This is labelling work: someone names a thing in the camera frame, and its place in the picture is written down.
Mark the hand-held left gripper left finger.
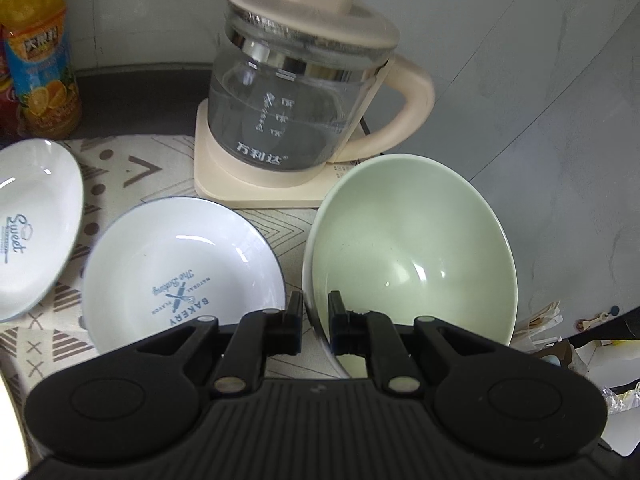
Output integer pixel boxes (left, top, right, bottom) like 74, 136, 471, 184
134, 290, 305, 397

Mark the white plate with crossed-utensils print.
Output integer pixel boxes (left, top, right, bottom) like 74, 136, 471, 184
81, 196, 288, 356

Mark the orange juice bottle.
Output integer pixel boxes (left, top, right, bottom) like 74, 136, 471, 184
0, 0, 83, 140

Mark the paper-wrapped straws bundle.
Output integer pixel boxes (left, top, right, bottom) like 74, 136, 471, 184
515, 302, 571, 366

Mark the pale green bowl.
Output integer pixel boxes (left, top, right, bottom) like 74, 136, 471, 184
302, 154, 517, 378

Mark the red soda bottle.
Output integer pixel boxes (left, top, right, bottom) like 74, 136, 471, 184
0, 55, 23, 136

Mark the patterned fringed tablecloth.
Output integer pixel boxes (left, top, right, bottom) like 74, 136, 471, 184
0, 135, 351, 391

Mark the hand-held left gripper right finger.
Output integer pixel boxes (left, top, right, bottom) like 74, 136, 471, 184
327, 290, 483, 396

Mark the small hanging ornament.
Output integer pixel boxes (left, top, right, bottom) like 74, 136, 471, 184
575, 305, 621, 333

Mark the cream kettle base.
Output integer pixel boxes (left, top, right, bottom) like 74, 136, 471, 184
194, 100, 381, 208

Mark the white plate with script print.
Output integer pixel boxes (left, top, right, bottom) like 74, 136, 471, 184
0, 138, 84, 323

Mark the glass kettle with cream lid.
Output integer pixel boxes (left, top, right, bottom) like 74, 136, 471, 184
206, 0, 435, 173

